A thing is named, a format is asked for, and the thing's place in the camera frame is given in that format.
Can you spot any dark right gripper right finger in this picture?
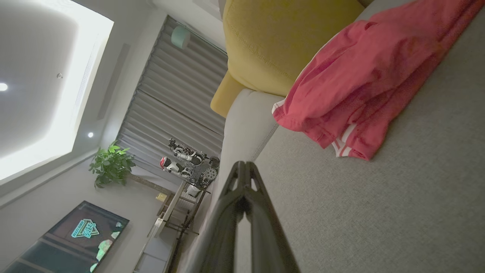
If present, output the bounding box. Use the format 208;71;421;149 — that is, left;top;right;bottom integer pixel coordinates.
245;161;300;273

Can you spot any yellow sofa cushion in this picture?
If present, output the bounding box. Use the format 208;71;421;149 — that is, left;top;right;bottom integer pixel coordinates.
210;0;366;118

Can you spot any black television screen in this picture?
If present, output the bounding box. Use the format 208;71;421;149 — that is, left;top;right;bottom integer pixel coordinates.
2;201;130;273

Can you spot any green potted plant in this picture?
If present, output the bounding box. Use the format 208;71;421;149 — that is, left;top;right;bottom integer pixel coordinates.
89;140;136;189

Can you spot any grey fabric sofa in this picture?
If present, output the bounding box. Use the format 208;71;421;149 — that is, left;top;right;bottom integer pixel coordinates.
178;0;485;273

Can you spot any metal display shelf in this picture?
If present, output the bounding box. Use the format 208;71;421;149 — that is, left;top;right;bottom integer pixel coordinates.
133;178;213;273

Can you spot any pleated window curtain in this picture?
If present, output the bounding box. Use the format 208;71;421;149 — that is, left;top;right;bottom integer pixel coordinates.
116;15;230;187

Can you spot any red white sports garment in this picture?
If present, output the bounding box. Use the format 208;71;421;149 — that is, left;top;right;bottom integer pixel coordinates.
272;0;485;162

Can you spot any white toy robot red head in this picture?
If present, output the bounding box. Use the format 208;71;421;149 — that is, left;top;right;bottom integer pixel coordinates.
160;156;194;179

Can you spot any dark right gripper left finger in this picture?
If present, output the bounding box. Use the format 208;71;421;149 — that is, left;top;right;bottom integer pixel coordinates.
182;161;247;273

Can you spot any black white toy robot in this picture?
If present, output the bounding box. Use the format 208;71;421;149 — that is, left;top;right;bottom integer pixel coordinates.
169;138;207;166

